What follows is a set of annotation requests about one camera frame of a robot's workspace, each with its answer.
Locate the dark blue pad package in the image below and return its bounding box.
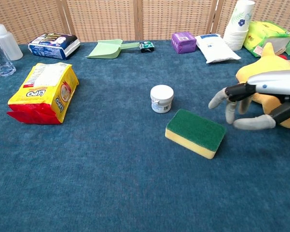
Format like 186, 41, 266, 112
28, 33, 81, 60

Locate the yellow plush toy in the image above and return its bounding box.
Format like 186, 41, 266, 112
235, 42, 290, 129

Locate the yellow red snack bag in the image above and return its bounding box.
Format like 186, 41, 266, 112
6, 62, 80, 125

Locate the clear plastic water bottle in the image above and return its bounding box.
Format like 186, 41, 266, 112
0, 31, 17, 77

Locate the white wet wipes pack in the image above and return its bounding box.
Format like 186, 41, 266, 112
194, 33, 242, 64

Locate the woven wooden folding screen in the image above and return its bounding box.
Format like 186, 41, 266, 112
0, 0, 290, 45

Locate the purple box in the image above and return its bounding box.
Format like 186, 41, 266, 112
171, 31, 197, 55

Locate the stack of paper cups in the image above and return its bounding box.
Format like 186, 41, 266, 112
222, 0, 256, 51

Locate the green and yellow sponge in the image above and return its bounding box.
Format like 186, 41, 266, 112
165, 108, 227, 160

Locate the white squeeze bottle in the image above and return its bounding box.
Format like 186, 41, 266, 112
0, 11, 24, 61

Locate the green tissue box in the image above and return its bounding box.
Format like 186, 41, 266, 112
243, 20, 290, 58

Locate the blue table cloth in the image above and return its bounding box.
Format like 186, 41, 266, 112
0, 37, 290, 232

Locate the small white jar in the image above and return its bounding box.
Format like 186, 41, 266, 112
150, 84, 174, 114

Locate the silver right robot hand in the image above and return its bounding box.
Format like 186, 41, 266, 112
208, 70, 290, 131

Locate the mint green dustpan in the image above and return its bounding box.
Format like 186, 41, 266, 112
86, 39, 141, 59

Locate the small green black clip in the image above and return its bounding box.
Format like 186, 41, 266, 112
139, 41, 156, 53

